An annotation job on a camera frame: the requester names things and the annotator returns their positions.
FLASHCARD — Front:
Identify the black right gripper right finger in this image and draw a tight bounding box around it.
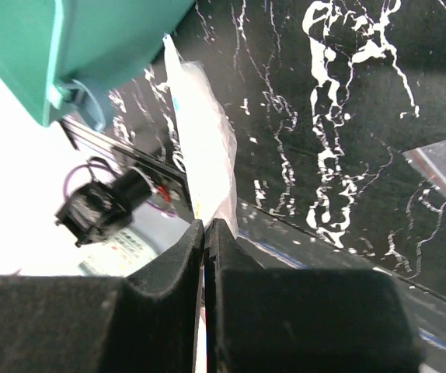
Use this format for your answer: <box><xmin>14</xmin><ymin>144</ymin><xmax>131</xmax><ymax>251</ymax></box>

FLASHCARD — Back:
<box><xmin>205</xmin><ymin>219</ymin><xmax>421</xmax><ymax>372</ymax></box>

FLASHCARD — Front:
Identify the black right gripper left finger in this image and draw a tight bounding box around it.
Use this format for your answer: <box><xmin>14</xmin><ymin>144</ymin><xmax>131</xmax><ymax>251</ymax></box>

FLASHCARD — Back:
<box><xmin>0</xmin><ymin>221</ymin><xmax>204</xmax><ymax>372</ymax></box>

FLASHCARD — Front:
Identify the white blue cotton packet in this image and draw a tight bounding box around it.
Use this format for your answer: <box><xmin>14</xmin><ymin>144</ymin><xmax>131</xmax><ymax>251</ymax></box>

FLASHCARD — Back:
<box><xmin>162</xmin><ymin>34</ymin><xmax>239</xmax><ymax>238</ymax></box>

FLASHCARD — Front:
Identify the green plastic medicine box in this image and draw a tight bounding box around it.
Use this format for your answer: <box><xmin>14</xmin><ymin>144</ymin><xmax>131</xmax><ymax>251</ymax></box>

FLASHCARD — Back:
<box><xmin>0</xmin><ymin>0</ymin><xmax>192</xmax><ymax>132</ymax></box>

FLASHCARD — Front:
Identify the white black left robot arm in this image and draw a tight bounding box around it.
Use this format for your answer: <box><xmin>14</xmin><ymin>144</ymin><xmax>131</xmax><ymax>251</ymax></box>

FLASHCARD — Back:
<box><xmin>55</xmin><ymin>156</ymin><xmax>161</xmax><ymax>247</ymax></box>

